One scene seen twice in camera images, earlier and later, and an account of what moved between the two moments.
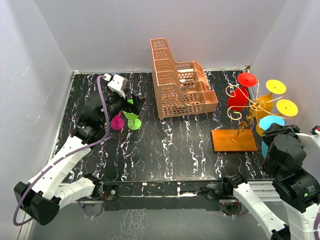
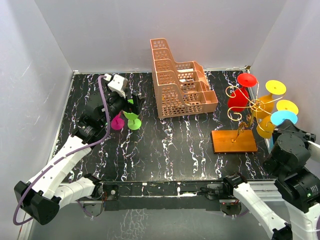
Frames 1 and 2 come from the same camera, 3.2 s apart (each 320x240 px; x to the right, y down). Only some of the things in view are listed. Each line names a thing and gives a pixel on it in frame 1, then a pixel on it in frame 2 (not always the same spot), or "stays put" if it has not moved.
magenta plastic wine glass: (117, 123) stays put
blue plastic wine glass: (265, 122) to (277, 118)
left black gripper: (134, 108) stays put
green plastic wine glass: (133, 123) stays put
